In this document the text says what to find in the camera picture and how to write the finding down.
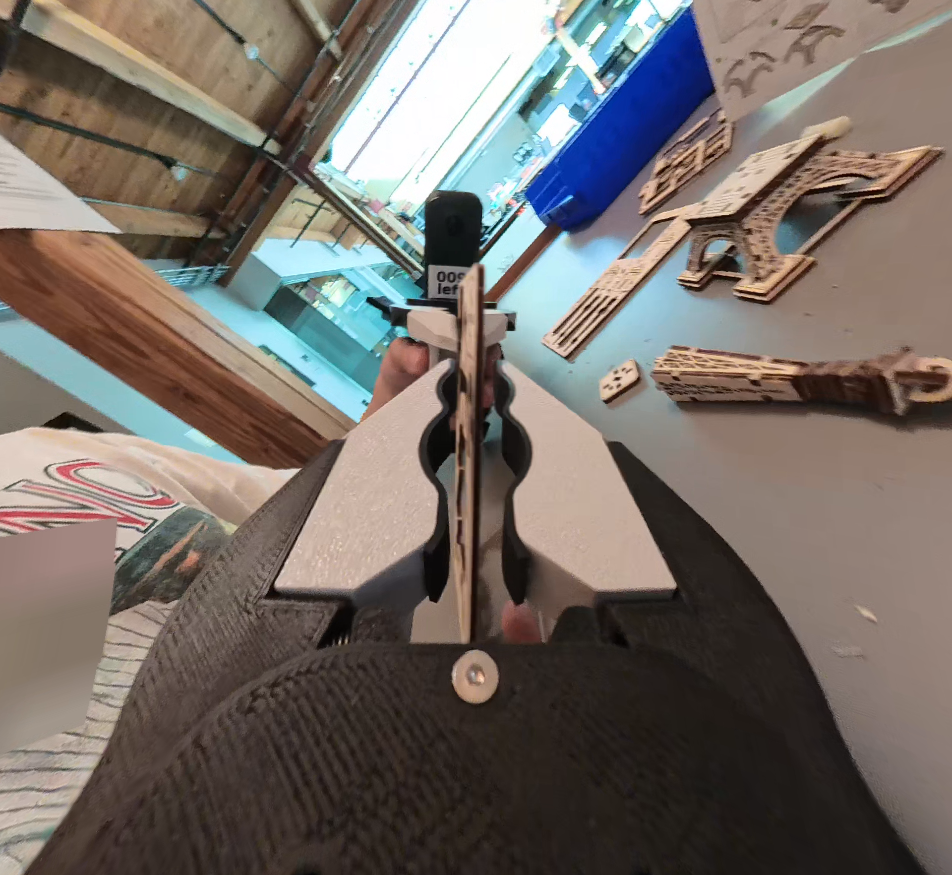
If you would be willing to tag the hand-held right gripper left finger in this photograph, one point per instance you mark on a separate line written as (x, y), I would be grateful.
(357, 518)

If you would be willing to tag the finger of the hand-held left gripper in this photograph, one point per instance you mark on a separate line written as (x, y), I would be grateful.
(435, 332)
(498, 328)

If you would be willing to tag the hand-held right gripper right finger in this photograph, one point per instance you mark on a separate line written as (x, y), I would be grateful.
(587, 518)

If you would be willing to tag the wooden sheet with arch cutouts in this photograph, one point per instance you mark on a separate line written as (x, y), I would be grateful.
(470, 339)

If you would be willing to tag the wooden tower model spire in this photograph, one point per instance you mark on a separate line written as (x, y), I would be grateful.
(744, 376)

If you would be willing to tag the wooden lattice parts sheet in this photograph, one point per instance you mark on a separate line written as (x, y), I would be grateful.
(684, 161)

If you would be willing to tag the grey desk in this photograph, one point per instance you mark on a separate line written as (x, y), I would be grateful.
(744, 518)

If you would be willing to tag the person's left hand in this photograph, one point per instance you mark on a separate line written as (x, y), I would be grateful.
(398, 376)

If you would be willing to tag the wooden sheet with square hole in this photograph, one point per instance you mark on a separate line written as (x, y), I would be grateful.
(595, 302)

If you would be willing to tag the smooth-edged square wooden plate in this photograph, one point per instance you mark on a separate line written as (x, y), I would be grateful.
(621, 380)

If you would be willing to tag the blue plastic container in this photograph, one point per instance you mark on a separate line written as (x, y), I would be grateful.
(617, 146)

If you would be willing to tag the person's clothing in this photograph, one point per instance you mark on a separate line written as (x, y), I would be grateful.
(149, 458)

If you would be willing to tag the wooden tower model base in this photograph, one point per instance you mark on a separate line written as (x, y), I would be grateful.
(758, 190)

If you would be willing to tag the small white wax cylinder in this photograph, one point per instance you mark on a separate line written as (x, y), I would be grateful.
(825, 127)

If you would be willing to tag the white paper sheet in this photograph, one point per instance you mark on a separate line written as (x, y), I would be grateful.
(44, 198)

